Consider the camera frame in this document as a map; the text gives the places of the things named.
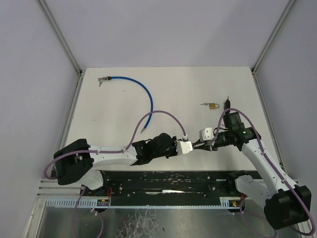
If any black padlock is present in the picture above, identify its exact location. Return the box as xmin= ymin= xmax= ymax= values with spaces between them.
xmin=223 ymin=97 xmax=231 ymax=110

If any small brass padlock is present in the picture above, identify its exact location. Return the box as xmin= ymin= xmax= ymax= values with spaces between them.
xmin=209 ymin=103 xmax=220 ymax=110

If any blue cable lock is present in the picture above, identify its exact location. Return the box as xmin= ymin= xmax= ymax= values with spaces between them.
xmin=98 ymin=76 xmax=155 ymax=134

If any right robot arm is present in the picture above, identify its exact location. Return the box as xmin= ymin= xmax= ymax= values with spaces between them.
xmin=193 ymin=108 xmax=313 ymax=230

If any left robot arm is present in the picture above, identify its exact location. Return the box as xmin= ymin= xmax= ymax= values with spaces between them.
xmin=53 ymin=133 xmax=178 ymax=190

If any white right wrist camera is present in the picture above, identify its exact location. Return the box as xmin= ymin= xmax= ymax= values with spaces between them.
xmin=199 ymin=127 xmax=214 ymax=142

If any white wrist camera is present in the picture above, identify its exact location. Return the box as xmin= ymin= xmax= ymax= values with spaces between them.
xmin=176 ymin=135 xmax=193 ymax=155
xmin=199 ymin=127 xmax=214 ymax=142

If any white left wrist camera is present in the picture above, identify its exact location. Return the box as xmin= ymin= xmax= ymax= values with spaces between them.
xmin=176 ymin=135 xmax=193 ymax=155

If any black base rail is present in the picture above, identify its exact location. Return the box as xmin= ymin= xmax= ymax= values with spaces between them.
xmin=49 ymin=170 xmax=256 ymax=199

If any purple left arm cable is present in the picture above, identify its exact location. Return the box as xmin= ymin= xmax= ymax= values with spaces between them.
xmin=44 ymin=110 xmax=188 ymax=179

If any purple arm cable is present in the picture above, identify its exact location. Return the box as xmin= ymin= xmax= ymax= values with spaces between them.
xmin=212 ymin=107 xmax=313 ymax=235
xmin=44 ymin=110 xmax=188 ymax=179

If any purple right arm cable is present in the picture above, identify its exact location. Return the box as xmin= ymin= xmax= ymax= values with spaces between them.
xmin=212 ymin=107 xmax=313 ymax=235

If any right aluminium frame post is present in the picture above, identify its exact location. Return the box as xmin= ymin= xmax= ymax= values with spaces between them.
xmin=251 ymin=0 xmax=297 ymax=74

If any aluminium frame post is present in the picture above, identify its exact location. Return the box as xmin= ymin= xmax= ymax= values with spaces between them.
xmin=251 ymin=0 xmax=297 ymax=74
xmin=36 ymin=0 xmax=82 ymax=75

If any left aluminium frame post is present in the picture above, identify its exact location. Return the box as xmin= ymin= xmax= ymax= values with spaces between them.
xmin=36 ymin=0 xmax=82 ymax=75

